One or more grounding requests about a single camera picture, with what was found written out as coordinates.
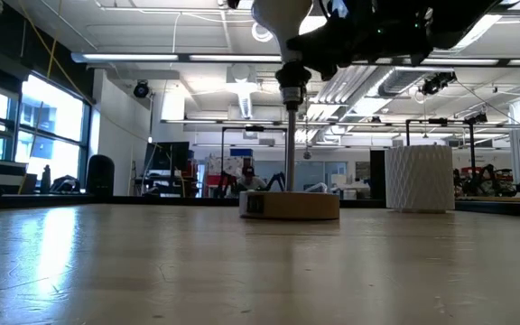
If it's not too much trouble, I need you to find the black lamp socket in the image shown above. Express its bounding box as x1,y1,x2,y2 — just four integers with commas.
238,60,341,222

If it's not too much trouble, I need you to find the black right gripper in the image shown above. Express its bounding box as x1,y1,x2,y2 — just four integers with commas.
286,0,376,82

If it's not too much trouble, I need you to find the black partition panel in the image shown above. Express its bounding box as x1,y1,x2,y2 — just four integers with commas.
369,149,387,201

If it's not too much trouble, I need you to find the dark bag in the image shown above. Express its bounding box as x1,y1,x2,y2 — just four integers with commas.
51,174,82,195

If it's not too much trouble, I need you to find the long ceiling light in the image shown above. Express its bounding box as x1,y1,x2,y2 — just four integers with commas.
70,51,283,64
417,57,520,68

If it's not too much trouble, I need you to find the black camera stand frame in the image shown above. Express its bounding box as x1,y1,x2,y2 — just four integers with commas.
404,117,489,191
219,125,289,196

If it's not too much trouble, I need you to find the person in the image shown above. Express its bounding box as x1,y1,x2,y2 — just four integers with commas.
235,165,268,193

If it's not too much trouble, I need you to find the dark water bottle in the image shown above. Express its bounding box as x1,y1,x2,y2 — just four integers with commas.
40,163,52,195

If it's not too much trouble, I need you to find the black ceiling camera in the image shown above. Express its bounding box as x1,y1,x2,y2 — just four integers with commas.
419,71,459,97

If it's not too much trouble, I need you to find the metal ventilation duct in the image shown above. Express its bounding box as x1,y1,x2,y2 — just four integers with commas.
378,67,456,98

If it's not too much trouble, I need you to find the yellow cable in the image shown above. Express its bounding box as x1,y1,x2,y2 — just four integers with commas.
17,0,97,196

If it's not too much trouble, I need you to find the black rounded bin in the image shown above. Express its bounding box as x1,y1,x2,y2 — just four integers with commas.
86,153,116,197

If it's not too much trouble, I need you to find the large window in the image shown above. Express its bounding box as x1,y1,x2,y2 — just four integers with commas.
0,73,92,191

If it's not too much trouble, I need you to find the white reflector lightbulb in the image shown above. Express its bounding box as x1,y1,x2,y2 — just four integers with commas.
250,0,314,64

